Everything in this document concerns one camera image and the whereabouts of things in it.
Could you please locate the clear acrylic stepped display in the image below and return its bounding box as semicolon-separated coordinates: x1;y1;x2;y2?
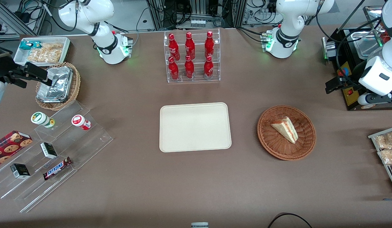
0;101;113;213

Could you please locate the clear acrylic bottle rack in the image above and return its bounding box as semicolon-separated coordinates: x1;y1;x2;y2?
164;28;221;83

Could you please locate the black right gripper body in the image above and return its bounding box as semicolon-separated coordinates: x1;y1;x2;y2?
0;44;17;83

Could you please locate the red cola bottle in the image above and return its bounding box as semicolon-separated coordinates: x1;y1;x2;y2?
185;32;196;60
204;31;215;57
184;55;195;79
168;33;180;60
204;55;214;80
168;57;179;81

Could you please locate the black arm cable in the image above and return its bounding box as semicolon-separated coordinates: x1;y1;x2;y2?
315;0;383;89

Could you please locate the aluminium frame rail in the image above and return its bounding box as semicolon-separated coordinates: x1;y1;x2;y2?
0;0;49;40

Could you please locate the red lid white jar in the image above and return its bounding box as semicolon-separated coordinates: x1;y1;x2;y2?
72;115;91;130

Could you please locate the green lid white jar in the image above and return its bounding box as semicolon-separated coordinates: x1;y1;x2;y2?
31;112;55;129

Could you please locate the tray of packaged sandwiches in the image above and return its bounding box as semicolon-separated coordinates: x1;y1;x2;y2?
368;126;392;193

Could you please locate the red cookie box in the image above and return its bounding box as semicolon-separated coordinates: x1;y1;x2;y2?
0;130;33;168

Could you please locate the teal snack packet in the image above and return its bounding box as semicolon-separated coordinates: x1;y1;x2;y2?
19;41;42;50

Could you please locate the black metal grill machine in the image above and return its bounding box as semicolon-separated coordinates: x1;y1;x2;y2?
322;6;392;111

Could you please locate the triangle sandwich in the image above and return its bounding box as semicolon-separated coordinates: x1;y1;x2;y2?
271;117;299;144

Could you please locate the tan wicker basket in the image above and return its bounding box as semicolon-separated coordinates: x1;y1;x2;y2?
35;62;81;111

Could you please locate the brown wicker basket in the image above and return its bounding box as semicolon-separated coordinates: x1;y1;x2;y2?
257;105;316;161

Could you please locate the silver foil pack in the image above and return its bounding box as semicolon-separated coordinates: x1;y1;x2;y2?
47;66;73;93
37;81;70;103

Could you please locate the Snickers chocolate bar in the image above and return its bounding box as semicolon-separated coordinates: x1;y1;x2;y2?
43;157;72;181

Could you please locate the clear bag of crackers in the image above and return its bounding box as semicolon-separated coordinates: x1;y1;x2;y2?
27;43;64;63

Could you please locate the white rectangular snack tray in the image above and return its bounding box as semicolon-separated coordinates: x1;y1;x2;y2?
13;37;71;66

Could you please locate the beige plastic tray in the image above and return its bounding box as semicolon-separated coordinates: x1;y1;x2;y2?
159;102;232;153

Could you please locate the small black box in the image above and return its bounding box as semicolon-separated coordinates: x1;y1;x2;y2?
40;142;58;159
10;163;31;179

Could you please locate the black looped cable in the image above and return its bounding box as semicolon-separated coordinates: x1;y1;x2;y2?
267;213;313;228

